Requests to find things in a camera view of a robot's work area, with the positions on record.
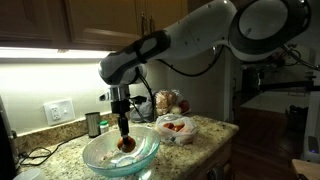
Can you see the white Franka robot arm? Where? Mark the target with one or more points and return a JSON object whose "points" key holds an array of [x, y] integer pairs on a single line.
{"points": [[200, 30]]}

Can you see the white round container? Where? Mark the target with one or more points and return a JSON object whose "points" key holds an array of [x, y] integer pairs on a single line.
{"points": [[30, 175]]}

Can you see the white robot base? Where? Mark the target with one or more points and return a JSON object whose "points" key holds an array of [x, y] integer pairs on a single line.
{"points": [[315, 116]]}

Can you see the white mesh carrier bag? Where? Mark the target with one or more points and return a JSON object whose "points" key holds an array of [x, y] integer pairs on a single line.
{"points": [[186, 138]]}

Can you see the black kitchen appliance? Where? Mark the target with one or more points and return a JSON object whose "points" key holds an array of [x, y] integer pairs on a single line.
{"points": [[5, 150]]}

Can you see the pale yellow onion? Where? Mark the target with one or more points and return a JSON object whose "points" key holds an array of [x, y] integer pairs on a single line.
{"points": [[176, 110]]}

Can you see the under-cabinet light strip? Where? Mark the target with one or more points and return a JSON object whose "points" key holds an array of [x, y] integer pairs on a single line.
{"points": [[50, 54]]}

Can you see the stainless steel cup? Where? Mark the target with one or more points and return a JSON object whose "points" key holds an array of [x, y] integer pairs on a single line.
{"points": [[92, 125]]}

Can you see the wooden upper cabinet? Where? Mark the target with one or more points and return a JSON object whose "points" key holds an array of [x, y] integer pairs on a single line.
{"points": [[100, 20]]}

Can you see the wooden base cabinet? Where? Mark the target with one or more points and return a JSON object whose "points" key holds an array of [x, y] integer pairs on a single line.
{"points": [[220, 153]]}

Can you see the dark red apple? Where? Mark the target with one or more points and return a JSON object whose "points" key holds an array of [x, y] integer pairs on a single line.
{"points": [[178, 128]]}

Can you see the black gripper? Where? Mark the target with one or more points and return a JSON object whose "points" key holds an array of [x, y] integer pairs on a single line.
{"points": [[122, 115]]}

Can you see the white wall outlet plate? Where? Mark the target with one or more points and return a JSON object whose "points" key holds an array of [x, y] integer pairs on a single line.
{"points": [[59, 112]]}

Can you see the white background table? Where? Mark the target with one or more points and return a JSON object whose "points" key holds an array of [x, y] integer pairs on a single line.
{"points": [[273, 101]]}

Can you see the small green-lid bottle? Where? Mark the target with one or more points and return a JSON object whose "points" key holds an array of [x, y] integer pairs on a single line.
{"points": [[104, 127]]}

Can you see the clear plastic produce bag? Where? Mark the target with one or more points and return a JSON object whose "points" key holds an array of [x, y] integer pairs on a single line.
{"points": [[163, 101]]}

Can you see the orange-red apple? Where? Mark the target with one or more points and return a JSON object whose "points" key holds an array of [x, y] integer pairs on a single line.
{"points": [[132, 144]]}

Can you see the glass bowl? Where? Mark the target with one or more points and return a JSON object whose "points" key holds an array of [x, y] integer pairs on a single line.
{"points": [[100, 156]]}

